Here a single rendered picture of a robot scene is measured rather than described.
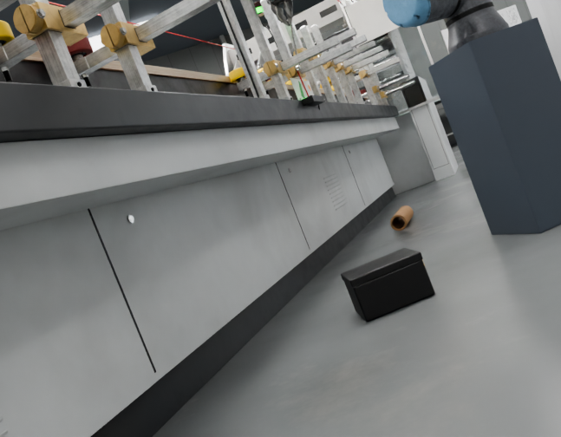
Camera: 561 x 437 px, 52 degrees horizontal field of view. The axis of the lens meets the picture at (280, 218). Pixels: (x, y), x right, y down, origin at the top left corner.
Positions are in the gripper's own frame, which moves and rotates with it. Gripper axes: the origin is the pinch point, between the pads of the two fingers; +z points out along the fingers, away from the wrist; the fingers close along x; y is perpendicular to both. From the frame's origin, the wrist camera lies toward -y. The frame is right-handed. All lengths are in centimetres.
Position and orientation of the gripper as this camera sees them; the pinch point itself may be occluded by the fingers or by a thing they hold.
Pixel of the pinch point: (289, 22)
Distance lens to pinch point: 247.3
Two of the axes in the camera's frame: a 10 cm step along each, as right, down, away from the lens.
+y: -3.3, 1.6, -9.3
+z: 3.7, 9.3, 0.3
